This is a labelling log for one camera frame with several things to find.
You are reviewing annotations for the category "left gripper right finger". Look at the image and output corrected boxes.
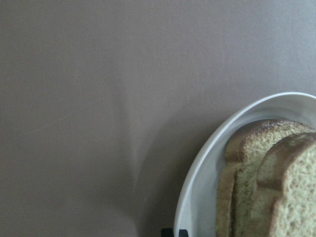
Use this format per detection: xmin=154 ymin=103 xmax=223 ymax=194
xmin=178 ymin=229 xmax=189 ymax=237

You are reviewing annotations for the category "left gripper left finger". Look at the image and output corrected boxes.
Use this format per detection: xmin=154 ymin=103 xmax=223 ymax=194
xmin=160 ymin=229 xmax=173 ymax=237

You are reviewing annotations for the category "white round plate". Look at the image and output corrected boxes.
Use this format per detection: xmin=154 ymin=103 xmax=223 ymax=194
xmin=173 ymin=92 xmax=316 ymax=237

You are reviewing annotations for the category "bread slice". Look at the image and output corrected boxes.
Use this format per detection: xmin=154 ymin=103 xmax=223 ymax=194
xmin=244 ymin=132 xmax=316 ymax=237
xmin=216 ymin=119 xmax=313 ymax=237

